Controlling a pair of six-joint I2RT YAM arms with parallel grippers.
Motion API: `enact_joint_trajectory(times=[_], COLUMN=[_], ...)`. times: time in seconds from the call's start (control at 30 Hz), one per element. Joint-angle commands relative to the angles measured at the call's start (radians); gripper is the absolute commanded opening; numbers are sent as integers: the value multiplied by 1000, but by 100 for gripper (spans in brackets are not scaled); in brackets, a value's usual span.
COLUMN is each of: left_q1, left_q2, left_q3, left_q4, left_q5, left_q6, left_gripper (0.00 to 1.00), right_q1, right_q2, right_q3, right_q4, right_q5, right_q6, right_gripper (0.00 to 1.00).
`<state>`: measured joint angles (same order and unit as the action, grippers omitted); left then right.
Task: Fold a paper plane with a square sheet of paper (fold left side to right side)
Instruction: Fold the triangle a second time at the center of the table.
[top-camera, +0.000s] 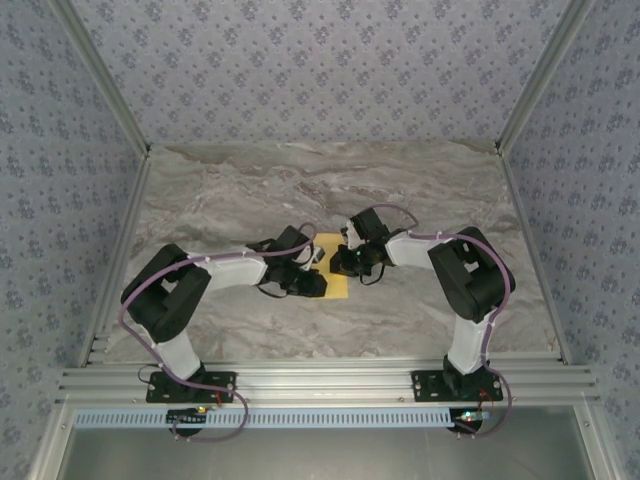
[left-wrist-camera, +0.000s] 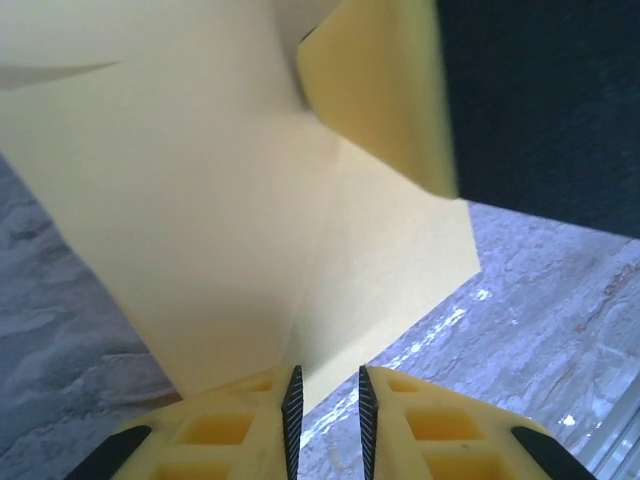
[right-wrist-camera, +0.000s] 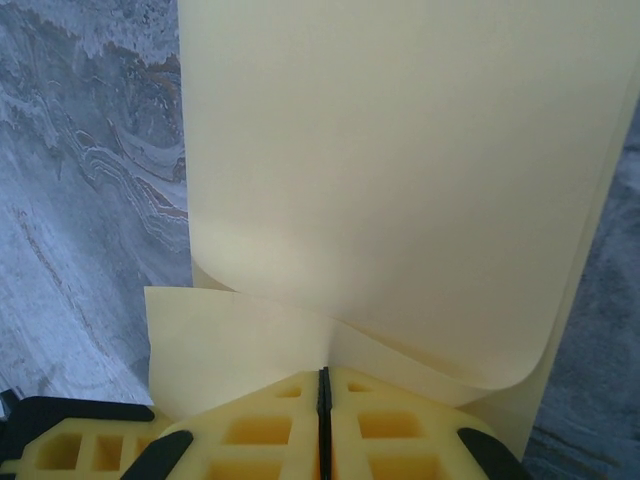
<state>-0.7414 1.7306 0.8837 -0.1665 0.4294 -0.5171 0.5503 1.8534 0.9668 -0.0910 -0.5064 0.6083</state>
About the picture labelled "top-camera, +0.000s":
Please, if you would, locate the grey metal panel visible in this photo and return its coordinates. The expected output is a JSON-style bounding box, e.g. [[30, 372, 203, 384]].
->
[[62, 424, 599, 480]]

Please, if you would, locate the small controller board with LEDs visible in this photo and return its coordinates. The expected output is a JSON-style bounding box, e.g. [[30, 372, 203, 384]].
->
[[452, 408, 494, 432], [166, 405, 210, 430]]

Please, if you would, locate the wide aluminium mounting rail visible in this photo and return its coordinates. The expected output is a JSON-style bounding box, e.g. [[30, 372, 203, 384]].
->
[[55, 351, 602, 407]]

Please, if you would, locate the slotted pale blue cable duct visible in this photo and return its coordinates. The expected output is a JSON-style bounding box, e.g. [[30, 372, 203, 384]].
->
[[73, 407, 476, 430]]

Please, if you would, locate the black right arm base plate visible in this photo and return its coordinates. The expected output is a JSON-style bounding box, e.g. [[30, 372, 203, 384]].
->
[[409, 368, 504, 402]]

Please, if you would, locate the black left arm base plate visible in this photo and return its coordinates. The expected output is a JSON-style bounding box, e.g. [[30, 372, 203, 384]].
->
[[144, 369, 239, 404]]

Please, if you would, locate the aluminium table side rail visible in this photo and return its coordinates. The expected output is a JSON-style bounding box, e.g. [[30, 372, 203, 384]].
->
[[497, 147, 574, 366], [77, 149, 154, 369]]

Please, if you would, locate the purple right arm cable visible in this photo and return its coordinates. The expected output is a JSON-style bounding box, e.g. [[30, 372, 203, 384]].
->
[[367, 203, 517, 439]]

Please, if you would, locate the aluminium frame post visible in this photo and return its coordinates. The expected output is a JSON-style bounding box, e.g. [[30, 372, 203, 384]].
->
[[48, 0, 153, 157], [493, 0, 599, 156]]

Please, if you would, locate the aluminium frame bar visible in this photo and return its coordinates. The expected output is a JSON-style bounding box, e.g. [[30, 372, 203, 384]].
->
[[574, 404, 619, 480], [29, 404, 76, 480]]

